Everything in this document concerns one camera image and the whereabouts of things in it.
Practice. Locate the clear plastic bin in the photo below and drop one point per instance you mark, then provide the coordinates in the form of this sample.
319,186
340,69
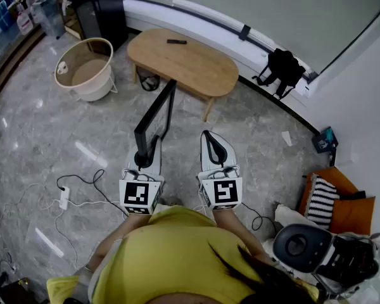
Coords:
50,14

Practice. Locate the blue crate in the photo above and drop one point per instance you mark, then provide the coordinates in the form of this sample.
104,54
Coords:
2,16

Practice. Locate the glass display counter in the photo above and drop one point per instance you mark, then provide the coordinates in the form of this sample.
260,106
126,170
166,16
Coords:
3,49

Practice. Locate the white cloth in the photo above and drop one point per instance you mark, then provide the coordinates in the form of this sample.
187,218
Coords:
288,215

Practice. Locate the person's yellow shirt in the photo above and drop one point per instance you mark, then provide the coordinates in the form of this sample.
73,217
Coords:
177,258

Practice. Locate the wooden coffee table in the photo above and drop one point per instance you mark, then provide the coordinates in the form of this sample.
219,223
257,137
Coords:
183,65

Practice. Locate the grey black headset device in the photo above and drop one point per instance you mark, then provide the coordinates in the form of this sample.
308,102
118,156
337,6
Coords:
301,245

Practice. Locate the small white cup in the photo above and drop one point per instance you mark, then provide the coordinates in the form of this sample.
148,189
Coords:
62,68

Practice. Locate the white round basket table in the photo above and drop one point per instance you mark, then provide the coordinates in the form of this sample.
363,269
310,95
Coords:
95,89

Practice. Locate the black white striped cushion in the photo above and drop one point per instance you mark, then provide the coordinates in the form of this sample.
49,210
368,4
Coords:
323,201

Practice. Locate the black backpack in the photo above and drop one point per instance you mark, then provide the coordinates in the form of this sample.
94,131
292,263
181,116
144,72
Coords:
285,66

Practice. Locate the black remote control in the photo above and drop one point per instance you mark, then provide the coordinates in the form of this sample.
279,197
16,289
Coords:
176,41

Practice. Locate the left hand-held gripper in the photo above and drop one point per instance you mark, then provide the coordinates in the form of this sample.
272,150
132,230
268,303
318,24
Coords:
139,193

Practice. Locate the white power strip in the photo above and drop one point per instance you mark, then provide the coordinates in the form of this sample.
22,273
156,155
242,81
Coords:
64,198

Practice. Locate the black framed nature picture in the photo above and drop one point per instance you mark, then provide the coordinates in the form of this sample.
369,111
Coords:
142,138

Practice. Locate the white jug red label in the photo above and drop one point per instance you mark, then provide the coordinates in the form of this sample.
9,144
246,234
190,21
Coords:
24,24

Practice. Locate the person's right forearm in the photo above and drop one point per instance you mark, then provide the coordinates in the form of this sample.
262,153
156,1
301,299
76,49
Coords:
228,225

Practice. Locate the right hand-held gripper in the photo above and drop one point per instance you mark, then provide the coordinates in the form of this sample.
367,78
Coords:
223,190

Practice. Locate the black window rail bracket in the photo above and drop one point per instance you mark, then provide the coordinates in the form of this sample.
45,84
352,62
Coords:
244,33

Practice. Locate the blue box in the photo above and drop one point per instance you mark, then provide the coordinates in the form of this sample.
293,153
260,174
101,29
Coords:
324,141

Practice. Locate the orange cushion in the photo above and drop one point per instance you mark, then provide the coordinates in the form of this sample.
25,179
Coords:
354,214

